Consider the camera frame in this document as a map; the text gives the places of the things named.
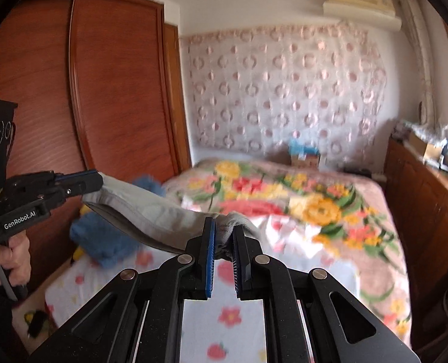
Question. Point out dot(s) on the cardboard box with blue contents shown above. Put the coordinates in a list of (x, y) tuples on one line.
[(303, 158)]

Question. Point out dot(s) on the floral blanket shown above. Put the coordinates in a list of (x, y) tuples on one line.
[(322, 211)]

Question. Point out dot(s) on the cream air conditioner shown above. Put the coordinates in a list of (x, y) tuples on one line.
[(360, 11)]

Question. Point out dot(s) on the bundled beige window curtain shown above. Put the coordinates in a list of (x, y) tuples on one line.
[(424, 64)]

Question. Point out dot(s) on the white flowered bed sheet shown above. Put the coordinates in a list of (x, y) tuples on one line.
[(227, 317)]

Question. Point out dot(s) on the circle-patterned sheer curtain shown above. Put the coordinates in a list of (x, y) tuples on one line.
[(284, 90)]

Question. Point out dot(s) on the open cardboard box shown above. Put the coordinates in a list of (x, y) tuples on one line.
[(424, 149)]

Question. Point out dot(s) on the wooden cabinet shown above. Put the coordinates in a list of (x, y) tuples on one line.
[(416, 204)]

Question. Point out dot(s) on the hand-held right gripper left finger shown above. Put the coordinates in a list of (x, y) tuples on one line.
[(210, 257)]

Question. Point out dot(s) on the folded blue denim jeans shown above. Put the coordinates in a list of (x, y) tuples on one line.
[(103, 242)]

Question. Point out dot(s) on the grey pants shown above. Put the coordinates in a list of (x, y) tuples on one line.
[(141, 211)]

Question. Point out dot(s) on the yellow and black object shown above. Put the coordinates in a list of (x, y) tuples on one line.
[(37, 321)]

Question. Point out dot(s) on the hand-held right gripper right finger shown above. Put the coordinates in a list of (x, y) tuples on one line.
[(239, 261)]

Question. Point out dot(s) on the wooden wardrobe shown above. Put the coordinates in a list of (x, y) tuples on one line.
[(114, 102)]

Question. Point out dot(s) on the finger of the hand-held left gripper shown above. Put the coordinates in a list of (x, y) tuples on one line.
[(78, 175), (88, 186)]

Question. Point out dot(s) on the person's left hand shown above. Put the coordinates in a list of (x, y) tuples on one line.
[(18, 257)]

